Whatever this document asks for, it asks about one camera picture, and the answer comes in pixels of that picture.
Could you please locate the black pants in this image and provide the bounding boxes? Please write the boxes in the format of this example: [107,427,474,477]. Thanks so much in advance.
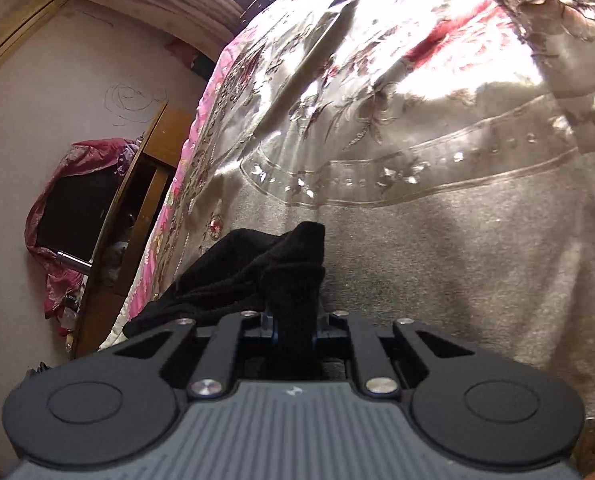
[123,221,326,378]

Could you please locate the black television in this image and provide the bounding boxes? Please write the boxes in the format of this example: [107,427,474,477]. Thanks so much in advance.
[35,165,121,260]

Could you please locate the floral satin bedspread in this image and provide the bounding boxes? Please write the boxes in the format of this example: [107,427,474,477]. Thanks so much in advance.
[99,0,595,476]

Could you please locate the red hanging bag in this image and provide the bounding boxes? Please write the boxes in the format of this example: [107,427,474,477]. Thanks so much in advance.
[165,38,215,81]

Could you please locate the wall air conditioner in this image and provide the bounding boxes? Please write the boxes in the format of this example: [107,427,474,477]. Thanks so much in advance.
[0,0,70,68]

